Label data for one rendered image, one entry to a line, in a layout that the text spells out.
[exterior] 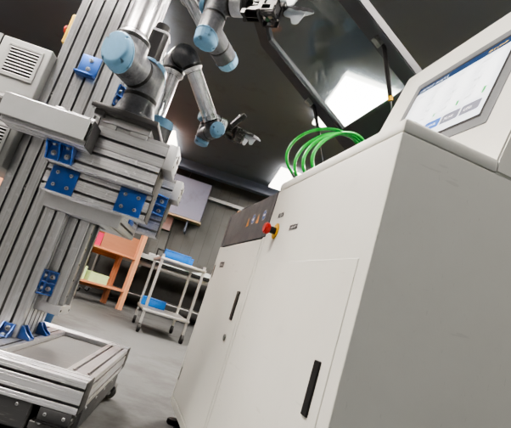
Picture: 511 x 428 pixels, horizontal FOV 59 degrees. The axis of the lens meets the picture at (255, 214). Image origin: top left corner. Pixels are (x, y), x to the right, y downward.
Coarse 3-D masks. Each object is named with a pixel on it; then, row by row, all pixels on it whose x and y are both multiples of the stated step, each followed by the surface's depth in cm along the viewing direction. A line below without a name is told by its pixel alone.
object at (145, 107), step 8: (128, 96) 154; (136, 96) 154; (144, 96) 155; (120, 104) 154; (128, 104) 152; (136, 104) 152; (144, 104) 154; (152, 104) 157; (136, 112) 151; (144, 112) 155; (152, 112) 157
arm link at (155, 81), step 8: (152, 64) 156; (160, 64) 158; (152, 72) 154; (160, 72) 158; (144, 80) 152; (152, 80) 155; (160, 80) 159; (128, 88) 155; (136, 88) 154; (144, 88) 155; (152, 88) 156; (160, 88) 160; (152, 96) 156
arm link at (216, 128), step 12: (180, 48) 216; (192, 48) 218; (180, 60) 217; (192, 60) 215; (192, 72) 217; (192, 84) 219; (204, 84) 219; (204, 96) 219; (204, 108) 220; (204, 120) 222; (216, 120) 222; (204, 132) 227; (216, 132) 220
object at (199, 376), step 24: (216, 264) 207; (240, 264) 166; (216, 288) 190; (240, 288) 154; (216, 312) 175; (216, 336) 162; (192, 360) 186; (216, 360) 151; (192, 384) 172; (216, 384) 141; (192, 408) 159
